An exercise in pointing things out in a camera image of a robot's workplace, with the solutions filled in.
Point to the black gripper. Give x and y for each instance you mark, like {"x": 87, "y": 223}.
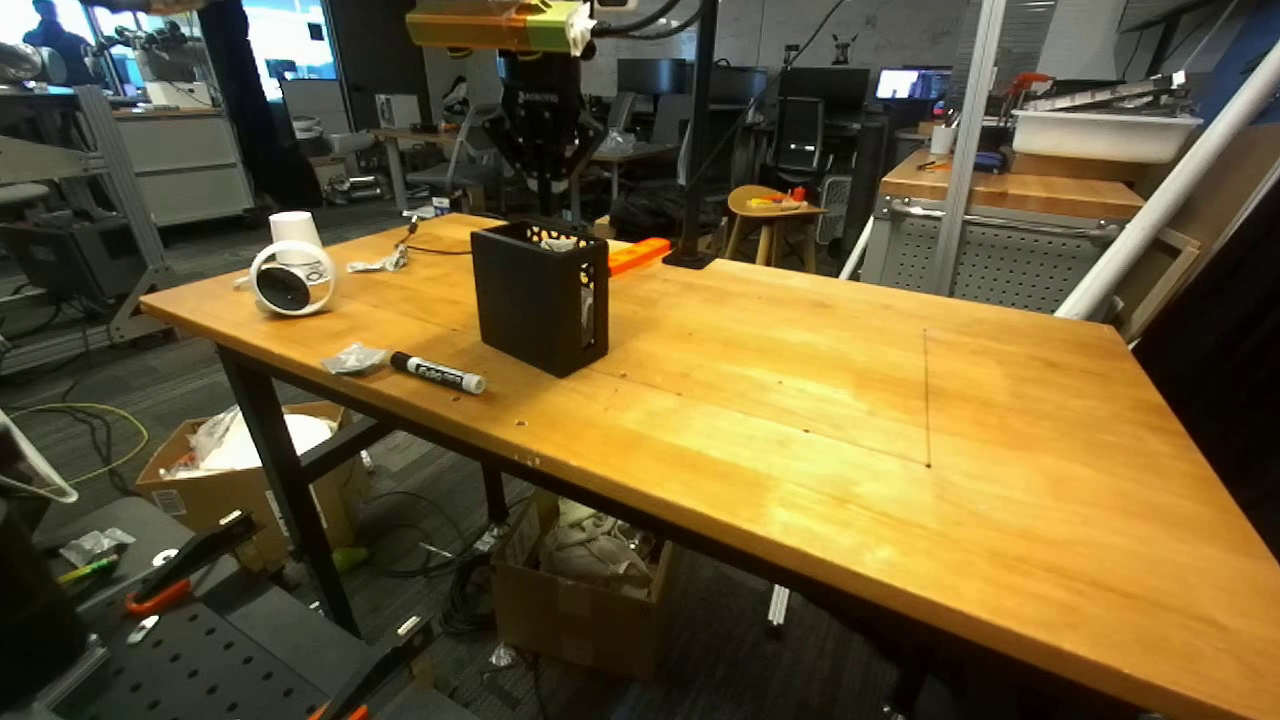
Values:
{"x": 543, "y": 123}

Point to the black perforated box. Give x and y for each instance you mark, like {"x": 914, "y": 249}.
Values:
{"x": 508, "y": 307}

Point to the cardboard box on floor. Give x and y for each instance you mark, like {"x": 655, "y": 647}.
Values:
{"x": 208, "y": 465}

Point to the orange black tool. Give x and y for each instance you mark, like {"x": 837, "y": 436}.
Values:
{"x": 635, "y": 253}

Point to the wooden stool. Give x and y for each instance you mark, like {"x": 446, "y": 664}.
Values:
{"x": 767, "y": 211}

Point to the black white marker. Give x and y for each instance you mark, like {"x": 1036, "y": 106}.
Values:
{"x": 437, "y": 375}

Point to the white tape roll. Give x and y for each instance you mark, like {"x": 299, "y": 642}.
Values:
{"x": 292, "y": 269}

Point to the crumpled foil piece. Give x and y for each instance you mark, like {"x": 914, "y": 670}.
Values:
{"x": 353, "y": 361}

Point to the wooden workbench with drawers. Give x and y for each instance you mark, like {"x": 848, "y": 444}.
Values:
{"x": 1029, "y": 234}

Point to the white plastic bin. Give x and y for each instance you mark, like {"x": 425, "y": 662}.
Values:
{"x": 1102, "y": 135}

